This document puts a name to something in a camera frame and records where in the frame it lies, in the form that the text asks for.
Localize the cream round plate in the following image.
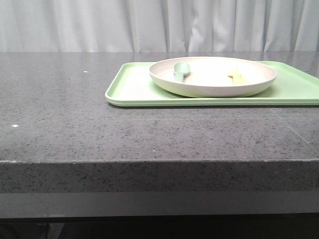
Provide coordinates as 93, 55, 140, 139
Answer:
149, 56, 278, 98

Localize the yellow plastic fork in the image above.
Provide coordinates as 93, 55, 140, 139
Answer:
227, 68, 246, 85

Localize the pale green spoon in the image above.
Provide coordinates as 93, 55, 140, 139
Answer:
173, 62, 190, 82

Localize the light green serving tray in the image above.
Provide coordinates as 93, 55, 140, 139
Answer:
105, 61, 319, 107

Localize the white pleated curtain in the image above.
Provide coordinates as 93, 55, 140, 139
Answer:
0, 0, 319, 52

